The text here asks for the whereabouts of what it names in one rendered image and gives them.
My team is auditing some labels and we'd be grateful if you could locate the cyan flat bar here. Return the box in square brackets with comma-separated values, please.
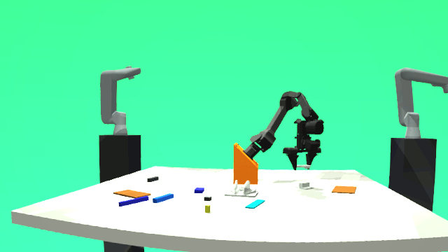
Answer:
[245, 199, 265, 209]

